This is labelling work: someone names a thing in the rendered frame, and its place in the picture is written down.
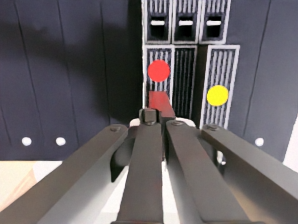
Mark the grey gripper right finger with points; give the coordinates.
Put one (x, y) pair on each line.
(260, 187)

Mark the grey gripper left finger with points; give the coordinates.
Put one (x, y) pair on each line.
(77, 190)

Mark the tan flat board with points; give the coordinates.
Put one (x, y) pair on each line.
(10, 175)

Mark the black rack frame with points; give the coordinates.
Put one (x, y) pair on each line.
(70, 68)

